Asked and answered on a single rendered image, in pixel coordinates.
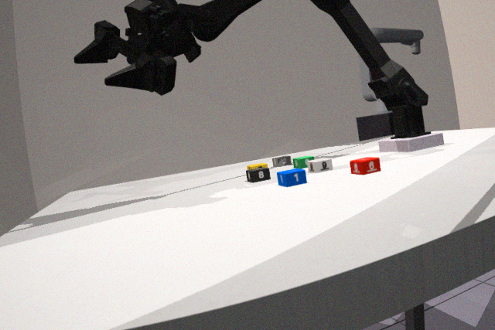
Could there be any green digit block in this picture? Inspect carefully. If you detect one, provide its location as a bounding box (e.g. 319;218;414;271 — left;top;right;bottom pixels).
293;156;314;169

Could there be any blue block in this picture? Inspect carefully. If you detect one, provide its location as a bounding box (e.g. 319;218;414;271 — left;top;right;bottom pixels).
277;169;307;188

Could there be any red block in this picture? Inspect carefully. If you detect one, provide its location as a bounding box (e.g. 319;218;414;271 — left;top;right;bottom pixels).
350;157;381;175

